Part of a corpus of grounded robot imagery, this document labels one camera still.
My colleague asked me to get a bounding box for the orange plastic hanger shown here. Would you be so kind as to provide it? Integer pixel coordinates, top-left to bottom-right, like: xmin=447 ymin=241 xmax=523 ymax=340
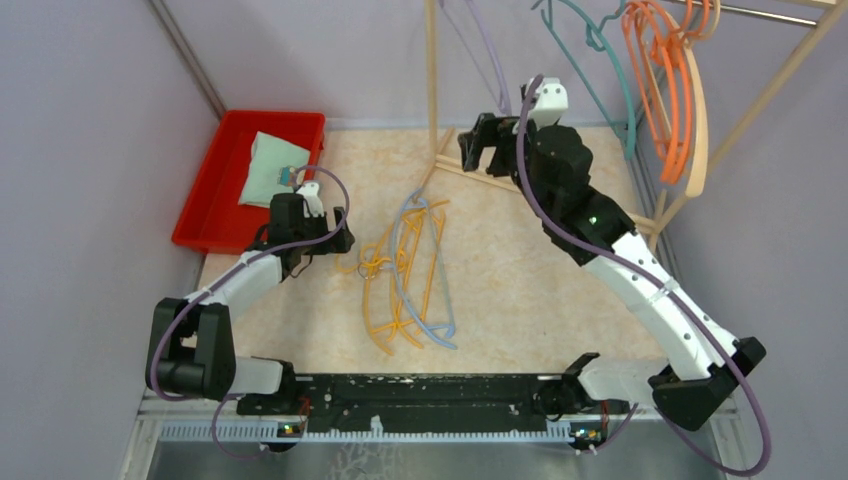
xmin=621 ymin=1 xmax=671 ymax=176
xmin=621 ymin=1 xmax=721 ymax=189

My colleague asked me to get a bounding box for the teal plastic hanger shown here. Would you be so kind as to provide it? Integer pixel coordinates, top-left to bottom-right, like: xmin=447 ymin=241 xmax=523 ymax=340
xmin=530 ymin=0 xmax=637 ymax=161

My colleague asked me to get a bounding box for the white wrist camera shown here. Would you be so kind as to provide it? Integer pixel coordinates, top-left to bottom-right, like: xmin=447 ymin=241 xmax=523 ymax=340
xmin=294 ymin=181 xmax=326 ymax=218
xmin=528 ymin=77 xmax=569 ymax=129

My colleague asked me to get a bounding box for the lilac plastic hanger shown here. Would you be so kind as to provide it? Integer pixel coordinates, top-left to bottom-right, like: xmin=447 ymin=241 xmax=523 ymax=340
xmin=436 ymin=0 xmax=513 ymax=116

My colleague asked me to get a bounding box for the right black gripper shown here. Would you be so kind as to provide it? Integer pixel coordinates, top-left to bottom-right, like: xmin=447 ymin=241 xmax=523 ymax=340
xmin=458 ymin=113 xmax=552 ymax=220

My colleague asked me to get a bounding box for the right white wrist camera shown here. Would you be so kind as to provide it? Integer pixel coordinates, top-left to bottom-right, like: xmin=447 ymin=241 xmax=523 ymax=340
xmin=528 ymin=77 xmax=569 ymax=129

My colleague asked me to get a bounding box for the red plastic tray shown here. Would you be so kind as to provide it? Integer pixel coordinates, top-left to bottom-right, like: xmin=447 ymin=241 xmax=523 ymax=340
xmin=171 ymin=110 xmax=326 ymax=254

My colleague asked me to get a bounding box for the aluminium frame rail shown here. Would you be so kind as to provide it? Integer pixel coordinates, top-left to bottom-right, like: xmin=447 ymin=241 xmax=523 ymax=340
xmin=139 ymin=374 xmax=737 ymax=443

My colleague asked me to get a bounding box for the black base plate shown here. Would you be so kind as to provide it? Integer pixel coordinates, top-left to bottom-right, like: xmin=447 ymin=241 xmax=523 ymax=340
xmin=236 ymin=374 xmax=628 ymax=434

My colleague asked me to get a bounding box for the light blue plastic hanger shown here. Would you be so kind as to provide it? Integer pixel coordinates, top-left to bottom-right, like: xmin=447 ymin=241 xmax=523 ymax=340
xmin=388 ymin=187 xmax=458 ymax=350

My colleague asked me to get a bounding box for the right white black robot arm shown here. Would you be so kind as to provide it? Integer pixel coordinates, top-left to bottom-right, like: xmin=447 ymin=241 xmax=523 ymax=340
xmin=458 ymin=113 xmax=766 ymax=431

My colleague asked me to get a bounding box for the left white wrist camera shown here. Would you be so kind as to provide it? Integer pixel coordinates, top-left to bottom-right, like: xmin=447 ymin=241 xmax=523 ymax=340
xmin=294 ymin=181 xmax=326 ymax=218

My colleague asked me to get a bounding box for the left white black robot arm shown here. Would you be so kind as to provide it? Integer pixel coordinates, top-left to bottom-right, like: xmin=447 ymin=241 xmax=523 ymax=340
xmin=145 ymin=188 xmax=355 ymax=414

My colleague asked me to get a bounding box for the light green folded cloth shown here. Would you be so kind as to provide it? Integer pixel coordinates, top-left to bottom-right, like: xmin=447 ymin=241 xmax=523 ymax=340
xmin=238 ymin=132 xmax=310 ymax=207

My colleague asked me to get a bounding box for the wooden clothes rack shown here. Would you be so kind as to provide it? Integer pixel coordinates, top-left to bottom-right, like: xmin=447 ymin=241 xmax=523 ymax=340
xmin=419 ymin=1 xmax=847 ymax=248

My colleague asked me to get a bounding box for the beige plastic hanger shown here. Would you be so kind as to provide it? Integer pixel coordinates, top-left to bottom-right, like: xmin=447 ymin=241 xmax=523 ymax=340
xmin=657 ymin=1 xmax=722 ymax=200

